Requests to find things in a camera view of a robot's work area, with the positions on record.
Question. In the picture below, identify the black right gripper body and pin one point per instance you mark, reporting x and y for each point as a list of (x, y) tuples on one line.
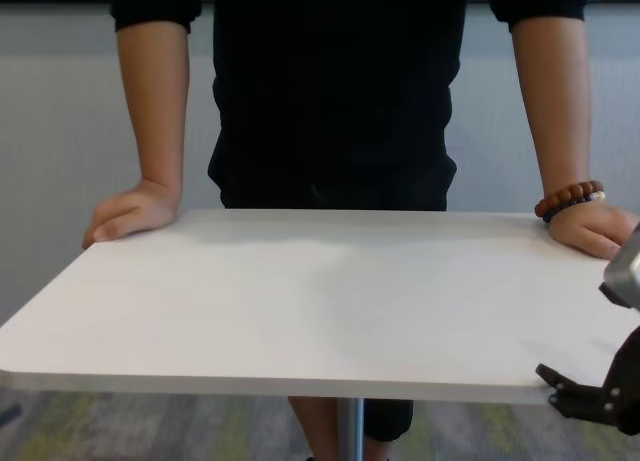
[(627, 381)]

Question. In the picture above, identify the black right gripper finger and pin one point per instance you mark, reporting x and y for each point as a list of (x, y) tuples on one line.
[(612, 295), (580, 401)]

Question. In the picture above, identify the white pedestal table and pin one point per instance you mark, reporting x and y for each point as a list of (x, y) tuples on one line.
[(320, 301)]

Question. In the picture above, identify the person's right forearm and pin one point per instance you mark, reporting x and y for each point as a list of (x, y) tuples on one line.
[(155, 106)]

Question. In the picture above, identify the person's left forearm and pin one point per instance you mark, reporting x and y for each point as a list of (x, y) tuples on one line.
[(555, 106)]

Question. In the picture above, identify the person's left hand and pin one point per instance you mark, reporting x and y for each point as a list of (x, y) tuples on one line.
[(585, 231)]

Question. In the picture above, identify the person's right hand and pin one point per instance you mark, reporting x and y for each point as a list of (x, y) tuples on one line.
[(130, 211)]

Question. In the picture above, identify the person's right lower leg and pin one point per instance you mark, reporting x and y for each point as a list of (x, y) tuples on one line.
[(315, 431)]

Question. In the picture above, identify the black sweatshirt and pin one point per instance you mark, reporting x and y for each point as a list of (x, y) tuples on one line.
[(330, 81)]

